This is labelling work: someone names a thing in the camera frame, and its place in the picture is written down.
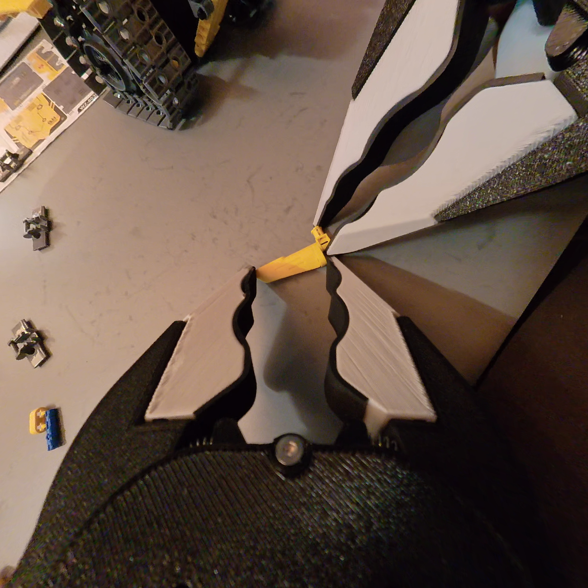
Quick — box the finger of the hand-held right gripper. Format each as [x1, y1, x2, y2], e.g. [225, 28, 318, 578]
[327, 73, 579, 255]
[315, 0, 488, 228]

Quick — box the yellow plastic toy piece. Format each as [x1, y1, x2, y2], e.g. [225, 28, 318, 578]
[256, 243, 328, 282]

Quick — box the instruction booklet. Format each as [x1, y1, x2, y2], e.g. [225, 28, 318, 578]
[0, 39, 100, 194]

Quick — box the black toy track link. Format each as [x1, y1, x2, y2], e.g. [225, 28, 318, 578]
[23, 206, 52, 251]
[8, 319, 50, 368]
[0, 147, 22, 182]

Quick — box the person's brown shirt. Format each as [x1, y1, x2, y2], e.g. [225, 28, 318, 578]
[475, 239, 588, 588]

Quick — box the yellow black tracked toy vehicle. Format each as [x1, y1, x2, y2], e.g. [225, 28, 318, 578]
[0, 0, 276, 130]

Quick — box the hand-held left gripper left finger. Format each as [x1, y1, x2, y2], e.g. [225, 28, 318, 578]
[145, 266, 258, 422]

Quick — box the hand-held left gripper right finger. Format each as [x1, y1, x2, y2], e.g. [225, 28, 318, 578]
[325, 256, 437, 436]

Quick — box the small blue yellow toy piece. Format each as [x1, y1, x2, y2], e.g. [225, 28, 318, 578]
[45, 408, 63, 451]

